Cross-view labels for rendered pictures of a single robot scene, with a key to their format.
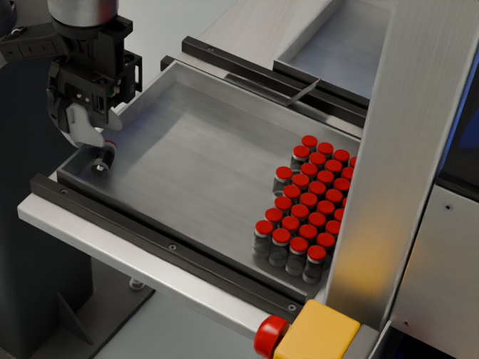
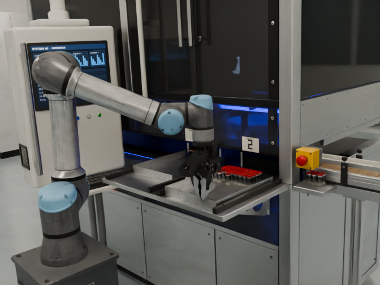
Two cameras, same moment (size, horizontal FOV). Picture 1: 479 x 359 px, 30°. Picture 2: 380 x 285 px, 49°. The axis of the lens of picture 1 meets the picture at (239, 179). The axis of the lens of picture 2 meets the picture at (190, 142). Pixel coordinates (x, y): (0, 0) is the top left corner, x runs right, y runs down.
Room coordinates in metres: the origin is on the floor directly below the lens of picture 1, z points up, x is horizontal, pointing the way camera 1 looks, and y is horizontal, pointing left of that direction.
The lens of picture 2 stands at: (0.36, 1.51, 1.43)
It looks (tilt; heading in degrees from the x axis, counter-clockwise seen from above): 13 degrees down; 289
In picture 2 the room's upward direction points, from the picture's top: 3 degrees counter-clockwise
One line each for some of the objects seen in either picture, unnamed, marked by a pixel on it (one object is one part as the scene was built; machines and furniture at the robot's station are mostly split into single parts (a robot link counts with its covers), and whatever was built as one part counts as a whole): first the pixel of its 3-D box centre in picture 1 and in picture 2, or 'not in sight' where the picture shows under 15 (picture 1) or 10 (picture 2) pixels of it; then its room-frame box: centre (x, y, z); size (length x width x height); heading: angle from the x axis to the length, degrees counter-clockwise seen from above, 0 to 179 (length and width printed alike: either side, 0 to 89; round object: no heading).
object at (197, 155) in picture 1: (232, 173); (219, 185); (0.77, 0.01, 0.90); 0.34 x 0.26 x 0.04; 64
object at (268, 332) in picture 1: (276, 339); (302, 160); (0.47, -0.05, 0.99); 0.04 x 0.04 x 0.04; 64
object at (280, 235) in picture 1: (310, 206); (237, 176); (0.72, -0.09, 0.90); 0.18 x 0.02 x 0.05; 154
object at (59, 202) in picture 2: not in sight; (59, 206); (1.18, 0.46, 0.96); 0.13 x 0.12 x 0.14; 110
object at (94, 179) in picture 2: not in sight; (91, 182); (1.45, -0.15, 0.82); 0.40 x 0.14 x 0.02; 57
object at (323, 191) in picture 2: not in sight; (316, 186); (0.41, -0.12, 0.87); 0.14 x 0.13 x 0.02; 64
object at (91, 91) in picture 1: (93, 57); (204, 157); (0.77, 0.18, 1.06); 0.09 x 0.08 x 0.12; 64
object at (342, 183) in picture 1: (327, 213); (240, 175); (0.71, -0.11, 0.90); 0.18 x 0.02 x 0.05; 154
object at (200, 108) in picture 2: not in sight; (201, 112); (0.78, 0.19, 1.21); 0.09 x 0.08 x 0.11; 20
